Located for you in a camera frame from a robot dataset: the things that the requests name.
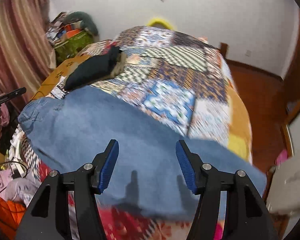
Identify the pink grey clothing pile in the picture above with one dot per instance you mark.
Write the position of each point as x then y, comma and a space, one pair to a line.
19, 190

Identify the patchwork patterned bedspread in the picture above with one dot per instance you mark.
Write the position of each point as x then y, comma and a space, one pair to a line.
177, 79

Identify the orange yellow blanket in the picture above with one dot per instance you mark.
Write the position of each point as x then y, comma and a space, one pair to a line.
240, 132

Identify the white wall socket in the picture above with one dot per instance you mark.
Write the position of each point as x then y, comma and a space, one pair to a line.
248, 53

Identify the striped red curtain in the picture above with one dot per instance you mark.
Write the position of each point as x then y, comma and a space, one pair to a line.
26, 56

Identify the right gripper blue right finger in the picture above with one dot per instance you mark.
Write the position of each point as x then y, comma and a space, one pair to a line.
190, 164

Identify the yellow curved headboard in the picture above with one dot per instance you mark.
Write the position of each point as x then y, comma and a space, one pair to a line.
159, 23

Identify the dark folded clothing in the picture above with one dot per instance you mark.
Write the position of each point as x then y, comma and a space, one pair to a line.
96, 68

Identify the olive folded clothing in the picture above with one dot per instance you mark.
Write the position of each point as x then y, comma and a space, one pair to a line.
119, 66

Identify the blue denim jeans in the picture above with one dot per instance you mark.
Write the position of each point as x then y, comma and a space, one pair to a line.
147, 179

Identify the dark green plush pillow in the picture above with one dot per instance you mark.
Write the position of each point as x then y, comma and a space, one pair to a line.
86, 22

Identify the orange box in bag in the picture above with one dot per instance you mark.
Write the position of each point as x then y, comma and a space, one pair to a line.
72, 33

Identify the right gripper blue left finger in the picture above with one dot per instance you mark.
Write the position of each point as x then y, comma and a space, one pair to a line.
104, 164

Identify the white grey bag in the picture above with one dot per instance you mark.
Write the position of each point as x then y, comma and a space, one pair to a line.
284, 193

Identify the wooden bed post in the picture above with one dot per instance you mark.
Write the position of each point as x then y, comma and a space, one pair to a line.
223, 49

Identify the pink object on floor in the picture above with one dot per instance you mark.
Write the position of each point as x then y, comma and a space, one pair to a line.
282, 157

